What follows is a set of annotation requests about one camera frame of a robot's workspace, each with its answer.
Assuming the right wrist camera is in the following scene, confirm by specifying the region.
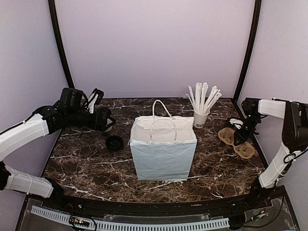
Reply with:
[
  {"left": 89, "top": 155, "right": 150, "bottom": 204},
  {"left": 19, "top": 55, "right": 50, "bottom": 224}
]
[{"left": 226, "top": 117, "right": 243, "bottom": 129}]

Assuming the black frame post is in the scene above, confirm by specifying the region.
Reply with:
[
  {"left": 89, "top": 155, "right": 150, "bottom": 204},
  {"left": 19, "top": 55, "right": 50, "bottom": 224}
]
[
  {"left": 48, "top": 0, "right": 75, "bottom": 88},
  {"left": 232, "top": 0, "right": 262, "bottom": 102}
]

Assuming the right black frame post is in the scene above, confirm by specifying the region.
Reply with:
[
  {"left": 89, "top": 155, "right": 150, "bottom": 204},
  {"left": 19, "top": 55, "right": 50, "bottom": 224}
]
[{"left": 232, "top": 0, "right": 262, "bottom": 102}]

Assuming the brown cardboard cup carrier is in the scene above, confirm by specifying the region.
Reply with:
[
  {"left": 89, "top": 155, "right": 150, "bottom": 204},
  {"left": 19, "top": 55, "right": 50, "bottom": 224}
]
[{"left": 218, "top": 128, "right": 255, "bottom": 159}]

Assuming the white paper takeout bag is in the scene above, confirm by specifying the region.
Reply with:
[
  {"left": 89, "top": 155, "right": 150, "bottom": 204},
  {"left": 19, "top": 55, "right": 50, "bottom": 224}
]
[{"left": 129, "top": 114, "right": 197, "bottom": 181}]

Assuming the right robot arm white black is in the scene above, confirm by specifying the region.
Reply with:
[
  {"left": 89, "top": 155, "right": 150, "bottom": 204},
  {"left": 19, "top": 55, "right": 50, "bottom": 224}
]
[{"left": 234, "top": 98, "right": 308, "bottom": 209}]

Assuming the white paper straw holder cup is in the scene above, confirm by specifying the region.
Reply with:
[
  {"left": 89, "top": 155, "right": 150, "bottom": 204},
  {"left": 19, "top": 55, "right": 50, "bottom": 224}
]
[{"left": 193, "top": 110, "right": 210, "bottom": 128}]

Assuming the white wrapped straws bundle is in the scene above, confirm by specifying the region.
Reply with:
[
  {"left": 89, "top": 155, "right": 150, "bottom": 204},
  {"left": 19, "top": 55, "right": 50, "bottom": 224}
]
[{"left": 186, "top": 82, "right": 222, "bottom": 115}]

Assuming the black plastic cup lid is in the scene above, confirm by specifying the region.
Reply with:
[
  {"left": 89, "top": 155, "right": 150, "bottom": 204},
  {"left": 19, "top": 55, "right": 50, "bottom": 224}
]
[{"left": 105, "top": 135, "right": 124, "bottom": 152}]

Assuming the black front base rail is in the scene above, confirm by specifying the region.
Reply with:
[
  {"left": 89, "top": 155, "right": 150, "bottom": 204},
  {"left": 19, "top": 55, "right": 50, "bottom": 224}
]
[{"left": 16, "top": 186, "right": 300, "bottom": 231}]

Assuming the left black frame post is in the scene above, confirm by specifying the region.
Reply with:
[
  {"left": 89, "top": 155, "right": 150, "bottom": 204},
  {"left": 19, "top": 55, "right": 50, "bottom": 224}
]
[{"left": 48, "top": 0, "right": 75, "bottom": 88}]

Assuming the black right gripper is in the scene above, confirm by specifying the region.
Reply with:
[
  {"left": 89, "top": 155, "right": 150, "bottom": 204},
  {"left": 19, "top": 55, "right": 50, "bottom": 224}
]
[{"left": 234, "top": 115, "right": 262, "bottom": 145}]

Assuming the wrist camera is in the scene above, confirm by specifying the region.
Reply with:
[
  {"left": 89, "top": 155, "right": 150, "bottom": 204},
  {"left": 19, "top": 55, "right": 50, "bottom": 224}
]
[
  {"left": 226, "top": 117, "right": 243, "bottom": 129},
  {"left": 86, "top": 88, "right": 104, "bottom": 114}
]

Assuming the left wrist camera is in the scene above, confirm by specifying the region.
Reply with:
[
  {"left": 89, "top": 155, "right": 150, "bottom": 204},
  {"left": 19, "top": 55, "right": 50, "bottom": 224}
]
[{"left": 86, "top": 88, "right": 104, "bottom": 114}]

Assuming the grey slotted cable duct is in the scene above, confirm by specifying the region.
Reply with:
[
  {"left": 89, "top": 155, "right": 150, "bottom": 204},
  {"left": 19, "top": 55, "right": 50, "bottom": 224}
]
[{"left": 30, "top": 205, "right": 230, "bottom": 231}]

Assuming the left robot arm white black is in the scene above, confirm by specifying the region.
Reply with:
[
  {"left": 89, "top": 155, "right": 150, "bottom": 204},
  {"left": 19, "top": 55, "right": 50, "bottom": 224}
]
[{"left": 0, "top": 88, "right": 116, "bottom": 210}]

